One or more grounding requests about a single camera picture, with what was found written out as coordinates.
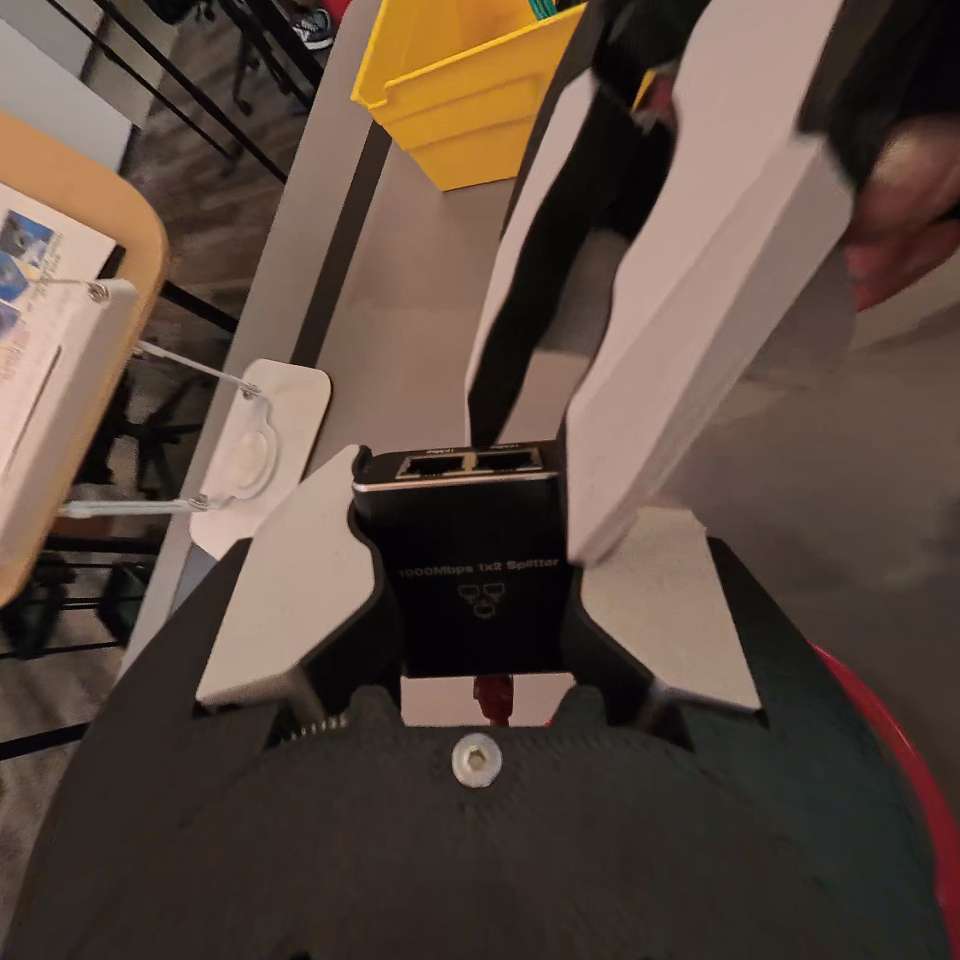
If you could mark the wooden table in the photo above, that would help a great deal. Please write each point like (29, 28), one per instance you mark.
(142, 225)

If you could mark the red round object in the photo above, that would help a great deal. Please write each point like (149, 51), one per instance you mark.
(922, 765)

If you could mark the black ethernet splitter box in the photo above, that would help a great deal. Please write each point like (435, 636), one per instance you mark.
(480, 525)

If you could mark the printed paper sheet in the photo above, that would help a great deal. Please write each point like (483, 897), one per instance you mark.
(37, 247)

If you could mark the person's right hand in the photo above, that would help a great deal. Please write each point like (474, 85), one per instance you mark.
(915, 217)

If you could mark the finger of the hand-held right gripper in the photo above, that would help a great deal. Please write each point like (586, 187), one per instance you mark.
(517, 262)
(712, 262)

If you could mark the yellow plastic bin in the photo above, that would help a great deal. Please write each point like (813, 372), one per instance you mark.
(450, 112)

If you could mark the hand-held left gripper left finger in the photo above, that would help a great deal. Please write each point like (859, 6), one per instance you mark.
(300, 600)

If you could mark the white rounded plate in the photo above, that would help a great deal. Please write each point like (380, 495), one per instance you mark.
(292, 405)

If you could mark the black metal table frame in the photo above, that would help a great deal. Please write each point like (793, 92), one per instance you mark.
(187, 90)

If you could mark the thin metal rod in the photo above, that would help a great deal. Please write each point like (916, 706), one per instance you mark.
(127, 508)
(195, 366)

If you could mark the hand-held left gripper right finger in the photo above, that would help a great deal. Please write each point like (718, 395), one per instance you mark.
(667, 615)

